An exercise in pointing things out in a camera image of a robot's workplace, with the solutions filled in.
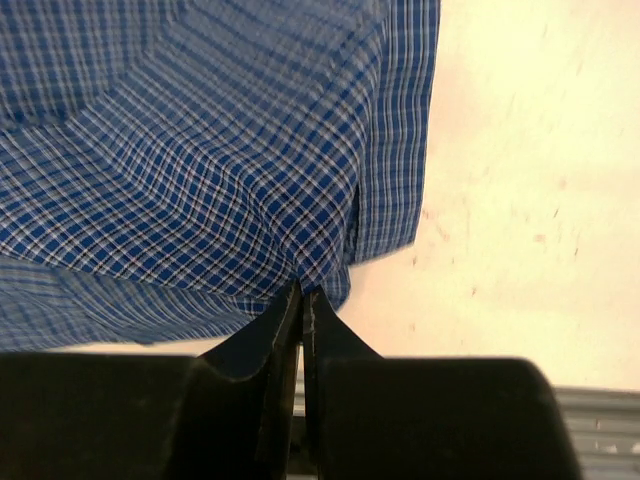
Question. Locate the blue checked long sleeve shirt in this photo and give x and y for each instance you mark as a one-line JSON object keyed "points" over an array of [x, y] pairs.
{"points": [[168, 166]]}

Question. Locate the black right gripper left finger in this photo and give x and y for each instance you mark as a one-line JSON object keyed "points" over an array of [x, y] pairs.
{"points": [[249, 408]]}

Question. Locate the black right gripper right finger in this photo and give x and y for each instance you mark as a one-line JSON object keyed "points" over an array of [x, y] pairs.
{"points": [[325, 338]]}

